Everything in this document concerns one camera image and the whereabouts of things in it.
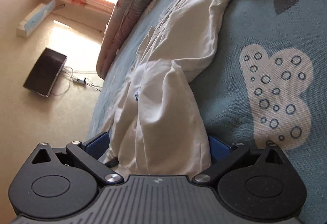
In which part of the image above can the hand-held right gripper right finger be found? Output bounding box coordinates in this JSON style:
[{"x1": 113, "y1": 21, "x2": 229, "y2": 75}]
[{"x1": 192, "y1": 135, "x2": 290, "y2": 186}]

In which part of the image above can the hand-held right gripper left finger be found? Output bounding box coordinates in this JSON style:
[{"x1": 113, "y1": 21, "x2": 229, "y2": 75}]
[{"x1": 31, "y1": 131, "x2": 123, "y2": 186}]

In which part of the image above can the white long-sleeve shirt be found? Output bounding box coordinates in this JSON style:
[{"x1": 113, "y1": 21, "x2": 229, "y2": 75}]
[{"x1": 103, "y1": 0, "x2": 320, "y2": 176}]

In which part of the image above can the bed with blue floral sheet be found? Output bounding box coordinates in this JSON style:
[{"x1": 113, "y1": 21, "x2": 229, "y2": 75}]
[{"x1": 87, "y1": 0, "x2": 327, "y2": 224}]

